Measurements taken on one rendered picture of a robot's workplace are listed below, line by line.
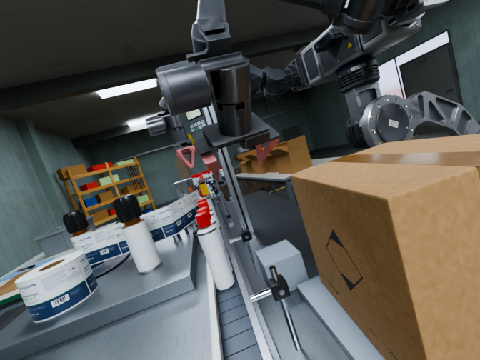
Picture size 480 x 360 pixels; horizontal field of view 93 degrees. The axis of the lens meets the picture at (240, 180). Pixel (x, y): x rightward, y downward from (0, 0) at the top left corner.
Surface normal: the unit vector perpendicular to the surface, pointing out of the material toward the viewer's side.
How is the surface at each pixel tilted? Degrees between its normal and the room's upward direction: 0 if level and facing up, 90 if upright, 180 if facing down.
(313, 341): 0
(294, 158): 90
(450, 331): 90
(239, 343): 0
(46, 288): 90
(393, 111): 90
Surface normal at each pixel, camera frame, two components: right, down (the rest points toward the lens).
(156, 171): 0.28, 0.03
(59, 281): 0.65, -0.11
